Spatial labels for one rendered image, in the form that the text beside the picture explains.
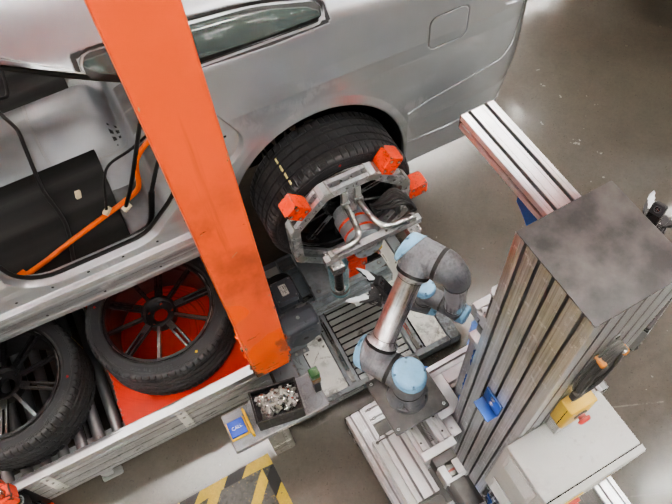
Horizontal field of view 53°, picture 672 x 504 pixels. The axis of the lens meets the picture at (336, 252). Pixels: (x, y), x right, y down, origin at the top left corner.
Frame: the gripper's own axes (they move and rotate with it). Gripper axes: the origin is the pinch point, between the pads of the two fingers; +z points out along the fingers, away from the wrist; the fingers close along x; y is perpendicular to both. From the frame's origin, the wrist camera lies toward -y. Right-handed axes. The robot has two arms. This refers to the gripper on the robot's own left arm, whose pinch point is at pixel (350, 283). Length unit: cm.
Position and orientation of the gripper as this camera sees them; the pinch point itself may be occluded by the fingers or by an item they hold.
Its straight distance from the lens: 269.1
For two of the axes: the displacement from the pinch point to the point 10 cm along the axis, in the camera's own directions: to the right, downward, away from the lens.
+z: -9.5, -2.3, 1.9
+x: 2.9, -8.4, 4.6
